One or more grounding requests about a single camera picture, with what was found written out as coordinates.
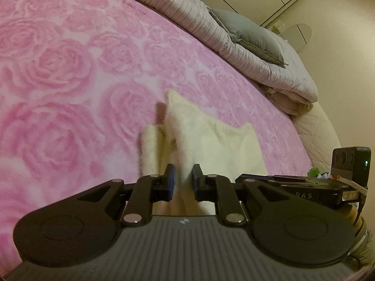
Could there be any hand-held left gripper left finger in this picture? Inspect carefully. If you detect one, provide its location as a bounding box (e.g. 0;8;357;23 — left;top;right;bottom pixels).
76;164;177;228

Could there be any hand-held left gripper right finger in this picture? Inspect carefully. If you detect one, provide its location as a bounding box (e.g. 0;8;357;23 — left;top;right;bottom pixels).
192;164;293;226

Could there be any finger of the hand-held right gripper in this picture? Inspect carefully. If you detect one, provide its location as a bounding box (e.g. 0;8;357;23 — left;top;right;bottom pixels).
235;174;319;187

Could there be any cream striped knit sweater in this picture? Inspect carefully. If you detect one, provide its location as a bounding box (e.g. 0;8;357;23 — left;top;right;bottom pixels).
138;89;268;216

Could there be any cream quilted mattress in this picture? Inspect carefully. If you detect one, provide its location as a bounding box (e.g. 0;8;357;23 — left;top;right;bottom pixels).
293;102;342;180

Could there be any beige crumpled cloth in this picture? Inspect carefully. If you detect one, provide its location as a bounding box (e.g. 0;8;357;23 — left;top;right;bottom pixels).
265;86;313;121

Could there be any pink rose-print blanket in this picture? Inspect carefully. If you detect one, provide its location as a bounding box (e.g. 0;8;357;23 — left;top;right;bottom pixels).
0;0;312;270

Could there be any grey-blue pillow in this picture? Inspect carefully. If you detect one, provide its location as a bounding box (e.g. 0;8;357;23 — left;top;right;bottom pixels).
208;8;289;67

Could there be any grey ribbed quilt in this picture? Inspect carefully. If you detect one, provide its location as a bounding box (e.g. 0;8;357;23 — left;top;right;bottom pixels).
91;0;319;104

